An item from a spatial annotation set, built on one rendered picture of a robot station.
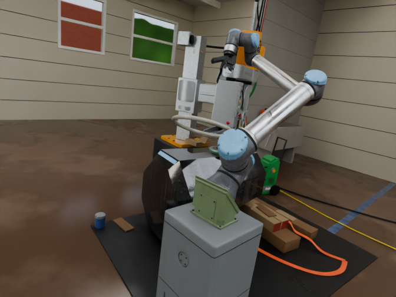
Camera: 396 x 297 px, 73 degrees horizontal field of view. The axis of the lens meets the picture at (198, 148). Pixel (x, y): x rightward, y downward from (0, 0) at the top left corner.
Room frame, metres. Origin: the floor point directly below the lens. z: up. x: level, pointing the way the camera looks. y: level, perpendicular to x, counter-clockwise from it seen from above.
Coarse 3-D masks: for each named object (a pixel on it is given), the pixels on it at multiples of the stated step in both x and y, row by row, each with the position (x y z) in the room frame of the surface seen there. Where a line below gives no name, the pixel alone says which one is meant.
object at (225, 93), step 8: (224, 80) 2.50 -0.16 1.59; (216, 88) 2.51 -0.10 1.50; (224, 88) 2.49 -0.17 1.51; (232, 88) 2.47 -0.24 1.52; (216, 96) 2.51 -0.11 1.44; (224, 96) 2.49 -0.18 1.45; (232, 96) 2.46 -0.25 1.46; (216, 104) 2.51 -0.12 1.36; (224, 104) 2.48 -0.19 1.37; (232, 104) 2.46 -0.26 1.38; (216, 112) 2.50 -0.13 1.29; (224, 112) 2.48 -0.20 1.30; (232, 112) 2.46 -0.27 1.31; (216, 120) 2.50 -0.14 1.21; (224, 120) 2.48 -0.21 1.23; (232, 120) 2.45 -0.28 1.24
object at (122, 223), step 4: (116, 220) 2.48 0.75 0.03; (120, 220) 2.50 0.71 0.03; (124, 220) 2.51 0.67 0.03; (116, 224) 2.44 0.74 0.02; (120, 224) 2.43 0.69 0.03; (124, 224) 2.44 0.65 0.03; (128, 224) 2.45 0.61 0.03; (124, 228) 2.37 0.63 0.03; (128, 228) 2.38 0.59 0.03; (132, 228) 2.38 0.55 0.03
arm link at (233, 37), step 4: (228, 32) 1.98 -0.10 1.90; (232, 32) 1.95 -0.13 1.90; (236, 32) 1.94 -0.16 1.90; (228, 36) 1.95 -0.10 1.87; (232, 36) 1.93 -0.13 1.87; (236, 36) 1.92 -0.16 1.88; (228, 40) 1.93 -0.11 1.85; (232, 40) 1.92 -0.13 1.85; (236, 40) 1.92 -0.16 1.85; (232, 44) 1.91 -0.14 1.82; (236, 44) 1.93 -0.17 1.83
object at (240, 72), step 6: (240, 66) 2.47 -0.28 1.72; (234, 72) 2.45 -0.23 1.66; (240, 72) 2.48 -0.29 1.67; (246, 72) 2.67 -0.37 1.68; (252, 72) 3.02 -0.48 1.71; (228, 78) 2.54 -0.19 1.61; (234, 78) 2.54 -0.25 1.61; (240, 78) 2.50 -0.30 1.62; (246, 78) 2.73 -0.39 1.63; (252, 78) 3.05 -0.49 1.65
